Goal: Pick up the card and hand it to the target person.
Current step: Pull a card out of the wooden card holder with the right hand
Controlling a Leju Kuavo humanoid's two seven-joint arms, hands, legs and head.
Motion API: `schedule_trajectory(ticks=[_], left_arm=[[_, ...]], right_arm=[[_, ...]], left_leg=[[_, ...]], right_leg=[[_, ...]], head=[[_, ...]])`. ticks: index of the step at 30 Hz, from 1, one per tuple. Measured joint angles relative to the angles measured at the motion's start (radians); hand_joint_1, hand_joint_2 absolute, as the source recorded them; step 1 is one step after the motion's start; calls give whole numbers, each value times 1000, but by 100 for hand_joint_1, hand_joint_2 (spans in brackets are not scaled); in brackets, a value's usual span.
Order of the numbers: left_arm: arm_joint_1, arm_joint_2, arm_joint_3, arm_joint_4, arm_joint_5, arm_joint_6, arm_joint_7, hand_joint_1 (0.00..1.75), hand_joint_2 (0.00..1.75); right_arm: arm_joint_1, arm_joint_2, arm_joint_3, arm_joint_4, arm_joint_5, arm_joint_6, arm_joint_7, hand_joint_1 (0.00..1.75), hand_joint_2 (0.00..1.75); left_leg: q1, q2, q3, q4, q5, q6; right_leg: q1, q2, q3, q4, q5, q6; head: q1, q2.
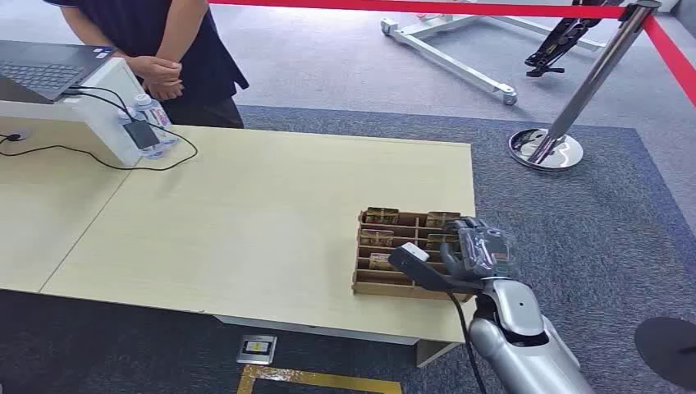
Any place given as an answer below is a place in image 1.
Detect person's right hand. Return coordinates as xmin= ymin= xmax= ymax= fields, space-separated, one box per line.
xmin=126 ymin=54 xmax=184 ymax=86

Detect person's left hand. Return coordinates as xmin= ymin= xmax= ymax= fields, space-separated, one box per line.
xmin=142 ymin=76 xmax=186 ymax=103

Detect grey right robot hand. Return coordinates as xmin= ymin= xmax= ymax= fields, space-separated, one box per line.
xmin=439 ymin=216 xmax=513 ymax=282

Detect person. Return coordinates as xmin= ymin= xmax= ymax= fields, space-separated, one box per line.
xmin=43 ymin=0 xmax=250 ymax=131

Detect wooden slotted card holder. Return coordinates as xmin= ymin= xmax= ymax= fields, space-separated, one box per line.
xmin=351 ymin=208 xmax=475 ymax=304

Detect clear water bottle red label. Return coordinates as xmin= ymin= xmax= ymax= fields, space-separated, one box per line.
xmin=133 ymin=93 xmax=179 ymax=149

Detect black power adapter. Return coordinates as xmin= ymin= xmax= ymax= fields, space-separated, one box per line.
xmin=121 ymin=119 xmax=162 ymax=151

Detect white desk riser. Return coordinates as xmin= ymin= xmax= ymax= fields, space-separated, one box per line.
xmin=0 ymin=57 xmax=149 ymax=169

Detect dark grey laptop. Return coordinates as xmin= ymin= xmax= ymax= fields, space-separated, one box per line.
xmin=0 ymin=39 xmax=118 ymax=105

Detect chrome stanchion base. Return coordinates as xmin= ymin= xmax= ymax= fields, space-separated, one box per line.
xmin=507 ymin=127 xmax=584 ymax=172

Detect black round disc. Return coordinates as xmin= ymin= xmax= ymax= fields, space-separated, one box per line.
xmin=633 ymin=316 xmax=696 ymax=392

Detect black folded stand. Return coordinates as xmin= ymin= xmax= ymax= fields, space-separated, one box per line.
xmin=524 ymin=0 xmax=626 ymax=79

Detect metal floor socket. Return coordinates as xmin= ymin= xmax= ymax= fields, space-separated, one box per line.
xmin=236 ymin=333 xmax=279 ymax=366

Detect red barrier belt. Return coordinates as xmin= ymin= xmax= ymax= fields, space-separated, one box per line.
xmin=642 ymin=14 xmax=696 ymax=108
xmin=207 ymin=0 xmax=627 ymax=21

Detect long black cable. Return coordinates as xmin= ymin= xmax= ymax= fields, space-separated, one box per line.
xmin=0 ymin=85 xmax=200 ymax=173

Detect black wrist camera with pale box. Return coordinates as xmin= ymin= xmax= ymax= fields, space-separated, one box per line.
xmin=387 ymin=242 xmax=485 ymax=296

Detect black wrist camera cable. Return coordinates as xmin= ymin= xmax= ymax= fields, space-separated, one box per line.
xmin=446 ymin=290 xmax=488 ymax=394

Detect white wheeled frame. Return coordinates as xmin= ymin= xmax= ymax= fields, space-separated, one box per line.
xmin=379 ymin=0 xmax=608 ymax=107

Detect chrome stanchion post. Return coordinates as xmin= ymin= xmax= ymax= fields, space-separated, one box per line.
xmin=526 ymin=0 xmax=663 ymax=165

